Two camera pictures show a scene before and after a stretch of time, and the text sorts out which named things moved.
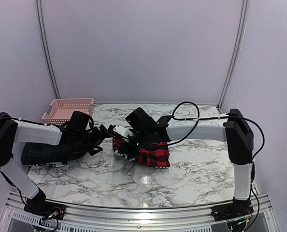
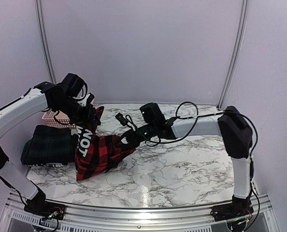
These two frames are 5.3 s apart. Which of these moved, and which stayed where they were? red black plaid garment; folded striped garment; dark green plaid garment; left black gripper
Moved: red black plaid garment; left black gripper
Stayed: folded striped garment; dark green plaid garment
